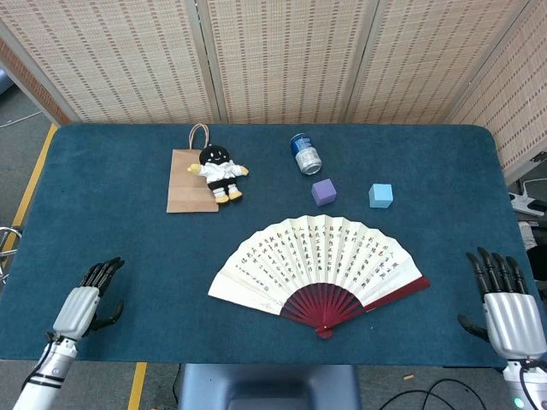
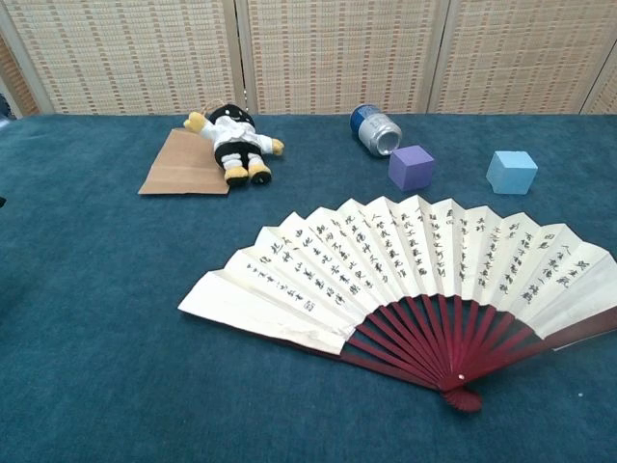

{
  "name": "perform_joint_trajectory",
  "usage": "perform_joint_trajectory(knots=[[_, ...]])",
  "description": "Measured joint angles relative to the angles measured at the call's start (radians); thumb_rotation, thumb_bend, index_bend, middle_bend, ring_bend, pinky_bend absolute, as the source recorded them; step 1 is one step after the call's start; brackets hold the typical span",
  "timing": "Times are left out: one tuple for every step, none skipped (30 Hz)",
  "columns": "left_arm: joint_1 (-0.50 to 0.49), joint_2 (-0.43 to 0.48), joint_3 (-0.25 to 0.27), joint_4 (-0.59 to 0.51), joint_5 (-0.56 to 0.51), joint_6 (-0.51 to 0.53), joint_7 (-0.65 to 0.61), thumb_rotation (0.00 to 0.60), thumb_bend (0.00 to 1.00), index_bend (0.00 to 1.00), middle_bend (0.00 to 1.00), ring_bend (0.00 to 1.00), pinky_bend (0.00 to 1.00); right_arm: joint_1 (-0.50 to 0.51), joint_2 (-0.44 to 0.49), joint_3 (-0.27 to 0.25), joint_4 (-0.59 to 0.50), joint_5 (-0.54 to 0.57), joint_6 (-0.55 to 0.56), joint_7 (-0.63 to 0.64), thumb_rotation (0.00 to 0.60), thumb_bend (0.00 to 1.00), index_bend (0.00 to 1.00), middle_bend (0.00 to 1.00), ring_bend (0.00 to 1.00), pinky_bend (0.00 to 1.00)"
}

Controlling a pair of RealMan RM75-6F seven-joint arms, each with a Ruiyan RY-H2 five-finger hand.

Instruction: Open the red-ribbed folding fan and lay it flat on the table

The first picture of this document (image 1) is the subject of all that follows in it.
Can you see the chrome metal frame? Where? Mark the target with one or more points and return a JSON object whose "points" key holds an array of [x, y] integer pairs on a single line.
{"points": [[8, 239]]}

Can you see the purple foam cube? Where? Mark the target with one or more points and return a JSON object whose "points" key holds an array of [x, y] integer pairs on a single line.
{"points": [[324, 193]]}

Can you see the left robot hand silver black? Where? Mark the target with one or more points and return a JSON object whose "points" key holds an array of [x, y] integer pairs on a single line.
{"points": [[77, 309]]}

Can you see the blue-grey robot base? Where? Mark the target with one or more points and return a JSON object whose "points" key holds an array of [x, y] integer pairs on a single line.
{"points": [[256, 384]]}

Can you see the woven bamboo screen panel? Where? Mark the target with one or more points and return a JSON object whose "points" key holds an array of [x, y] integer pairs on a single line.
{"points": [[517, 98], [119, 60], [427, 60], [286, 60]]}

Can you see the blue silver drink can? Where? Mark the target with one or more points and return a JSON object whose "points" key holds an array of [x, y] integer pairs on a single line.
{"points": [[304, 154]]}

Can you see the white power strip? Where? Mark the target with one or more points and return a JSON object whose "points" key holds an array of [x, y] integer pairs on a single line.
{"points": [[523, 200]]}

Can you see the light blue foam cube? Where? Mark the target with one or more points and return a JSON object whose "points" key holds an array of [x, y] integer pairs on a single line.
{"points": [[380, 196]]}

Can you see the dark teal table cloth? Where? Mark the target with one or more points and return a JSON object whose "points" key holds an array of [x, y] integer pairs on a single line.
{"points": [[128, 239]]}

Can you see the paper folding fan red ribs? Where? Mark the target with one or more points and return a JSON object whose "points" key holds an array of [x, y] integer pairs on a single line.
{"points": [[320, 256]]}

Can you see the black-headed plush doll white robe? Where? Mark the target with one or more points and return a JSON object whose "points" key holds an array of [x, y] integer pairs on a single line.
{"points": [[215, 168]]}

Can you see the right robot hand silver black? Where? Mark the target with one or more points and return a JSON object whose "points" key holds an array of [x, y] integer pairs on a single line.
{"points": [[513, 320]]}

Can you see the reddish woven screen panel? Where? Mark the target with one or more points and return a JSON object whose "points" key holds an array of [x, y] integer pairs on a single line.
{"points": [[34, 81]]}

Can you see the brown paper bag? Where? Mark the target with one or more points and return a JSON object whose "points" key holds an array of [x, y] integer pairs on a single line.
{"points": [[184, 188]]}

